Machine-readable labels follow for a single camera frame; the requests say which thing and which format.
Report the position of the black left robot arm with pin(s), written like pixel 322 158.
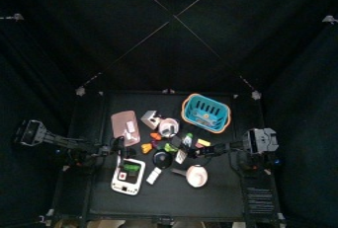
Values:
pixel 48 137

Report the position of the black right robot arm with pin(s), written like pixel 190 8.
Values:
pixel 256 140

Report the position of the orange toy starfruit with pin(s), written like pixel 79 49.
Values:
pixel 146 148

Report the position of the pink cutting board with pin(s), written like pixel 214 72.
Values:
pixel 126 127

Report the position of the pink toy food piece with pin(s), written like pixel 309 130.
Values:
pixel 199 145

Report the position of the yellow toy block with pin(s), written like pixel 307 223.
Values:
pixel 203 142

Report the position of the green white toy bottle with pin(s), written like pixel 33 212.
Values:
pixel 187 139

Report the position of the white toy piece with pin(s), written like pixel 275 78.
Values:
pixel 127 136
pixel 131 126

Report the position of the green toy food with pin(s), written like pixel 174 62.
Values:
pixel 131 167

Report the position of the red toy food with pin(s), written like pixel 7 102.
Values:
pixel 122 175

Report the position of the green toy vegetable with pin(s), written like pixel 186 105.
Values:
pixel 170 147

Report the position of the purple toy food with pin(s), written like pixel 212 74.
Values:
pixel 155 144

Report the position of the black toy frying pan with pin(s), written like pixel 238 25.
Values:
pixel 162 159

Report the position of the orange toy carrot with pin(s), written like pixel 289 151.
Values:
pixel 155 136

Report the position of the pink toy bowl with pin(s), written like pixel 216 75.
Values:
pixel 168 127

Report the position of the white rectangular block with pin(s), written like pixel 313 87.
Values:
pixel 154 175

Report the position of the grey white toy box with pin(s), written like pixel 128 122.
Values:
pixel 150 118

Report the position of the blue basket with orange rim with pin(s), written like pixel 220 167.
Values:
pixel 206 113

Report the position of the white printed label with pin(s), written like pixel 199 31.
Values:
pixel 259 199

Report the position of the metal frame bracket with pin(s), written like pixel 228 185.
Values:
pixel 80 91
pixel 17 17
pixel 255 94
pixel 329 18
pixel 167 91

